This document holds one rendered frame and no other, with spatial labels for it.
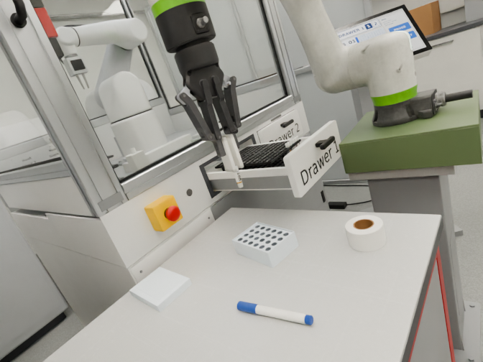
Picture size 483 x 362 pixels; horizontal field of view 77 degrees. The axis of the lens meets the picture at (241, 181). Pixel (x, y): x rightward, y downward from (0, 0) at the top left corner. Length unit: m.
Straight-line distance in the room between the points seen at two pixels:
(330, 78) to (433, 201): 0.48
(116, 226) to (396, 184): 0.81
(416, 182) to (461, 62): 2.74
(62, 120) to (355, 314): 0.67
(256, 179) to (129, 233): 0.35
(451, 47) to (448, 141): 2.82
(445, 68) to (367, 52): 2.75
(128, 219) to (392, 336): 0.60
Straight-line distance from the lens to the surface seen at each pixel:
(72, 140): 0.76
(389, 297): 0.54
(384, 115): 1.02
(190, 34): 0.55
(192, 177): 0.92
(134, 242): 0.82
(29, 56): 0.78
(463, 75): 3.73
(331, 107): 2.62
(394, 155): 0.94
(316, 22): 0.99
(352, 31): 1.84
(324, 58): 1.02
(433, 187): 1.05
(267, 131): 1.17
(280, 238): 0.67
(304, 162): 0.78
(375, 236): 0.62
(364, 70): 1.00
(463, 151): 0.92
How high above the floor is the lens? 1.13
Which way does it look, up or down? 18 degrees down
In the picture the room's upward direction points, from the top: 20 degrees counter-clockwise
